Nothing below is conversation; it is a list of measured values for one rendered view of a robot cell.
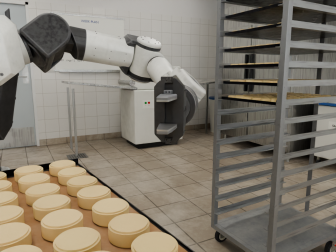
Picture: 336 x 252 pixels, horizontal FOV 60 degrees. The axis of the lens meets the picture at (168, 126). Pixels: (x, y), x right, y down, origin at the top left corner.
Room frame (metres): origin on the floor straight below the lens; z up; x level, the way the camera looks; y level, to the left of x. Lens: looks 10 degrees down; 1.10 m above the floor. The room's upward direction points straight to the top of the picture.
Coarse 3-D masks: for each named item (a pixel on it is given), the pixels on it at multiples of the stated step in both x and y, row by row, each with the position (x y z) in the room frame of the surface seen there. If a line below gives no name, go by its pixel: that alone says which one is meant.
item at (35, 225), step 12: (12, 180) 0.52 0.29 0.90; (60, 192) 0.46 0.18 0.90; (24, 204) 0.42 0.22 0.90; (72, 204) 0.42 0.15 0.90; (24, 216) 0.38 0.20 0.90; (84, 216) 0.38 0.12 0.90; (36, 228) 0.35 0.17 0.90; (96, 228) 0.35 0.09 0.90; (156, 228) 0.35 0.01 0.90; (36, 240) 0.32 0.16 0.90; (108, 240) 0.32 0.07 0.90
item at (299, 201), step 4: (332, 188) 1.62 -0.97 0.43; (320, 192) 1.56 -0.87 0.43; (324, 192) 1.58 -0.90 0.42; (328, 192) 1.60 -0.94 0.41; (308, 196) 1.50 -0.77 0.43; (312, 196) 1.52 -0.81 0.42; (316, 196) 1.54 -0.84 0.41; (296, 200) 1.45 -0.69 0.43; (300, 200) 1.47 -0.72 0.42; (304, 200) 1.49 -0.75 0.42; (308, 200) 1.51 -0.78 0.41; (284, 204) 1.41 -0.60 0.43; (288, 204) 1.42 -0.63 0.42; (292, 204) 1.44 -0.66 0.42; (296, 204) 1.45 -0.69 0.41; (280, 208) 1.39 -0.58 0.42; (284, 208) 1.41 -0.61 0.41; (268, 212) 1.35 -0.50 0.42
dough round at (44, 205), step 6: (42, 198) 0.39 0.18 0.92; (48, 198) 0.39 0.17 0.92; (54, 198) 0.39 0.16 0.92; (60, 198) 0.39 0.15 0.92; (66, 198) 0.39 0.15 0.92; (36, 204) 0.37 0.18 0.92; (42, 204) 0.37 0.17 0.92; (48, 204) 0.37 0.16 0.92; (54, 204) 0.37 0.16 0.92; (60, 204) 0.37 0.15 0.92; (66, 204) 0.38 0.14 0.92; (36, 210) 0.36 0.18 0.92; (42, 210) 0.36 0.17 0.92; (48, 210) 0.36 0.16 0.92; (54, 210) 0.36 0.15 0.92; (36, 216) 0.36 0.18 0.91; (42, 216) 0.36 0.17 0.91
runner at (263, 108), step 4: (232, 108) 1.77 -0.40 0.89; (236, 108) 1.78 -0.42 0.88; (240, 108) 1.80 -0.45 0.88; (244, 108) 1.82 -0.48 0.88; (248, 108) 1.84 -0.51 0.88; (252, 108) 1.85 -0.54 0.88; (256, 108) 1.87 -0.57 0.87; (260, 108) 1.89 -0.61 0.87; (264, 108) 1.91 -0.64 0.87; (268, 108) 1.93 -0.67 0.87; (272, 108) 1.95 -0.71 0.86; (288, 108) 1.99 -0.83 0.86; (220, 112) 1.72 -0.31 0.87; (224, 112) 1.74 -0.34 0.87; (228, 112) 1.75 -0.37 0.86; (232, 112) 1.77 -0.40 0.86; (236, 112) 1.78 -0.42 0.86; (240, 112) 1.78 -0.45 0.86; (244, 112) 1.79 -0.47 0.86
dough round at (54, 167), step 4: (60, 160) 0.58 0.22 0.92; (64, 160) 0.58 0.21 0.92; (68, 160) 0.58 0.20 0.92; (52, 164) 0.55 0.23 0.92; (56, 164) 0.55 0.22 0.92; (60, 164) 0.55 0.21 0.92; (64, 164) 0.55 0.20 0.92; (68, 164) 0.55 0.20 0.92; (72, 164) 0.56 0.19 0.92; (52, 168) 0.54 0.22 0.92; (56, 168) 0.53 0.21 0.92; (60, 168) 0.54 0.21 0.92; (52, 172) 0.54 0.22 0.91; (56, 172) 0.53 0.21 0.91
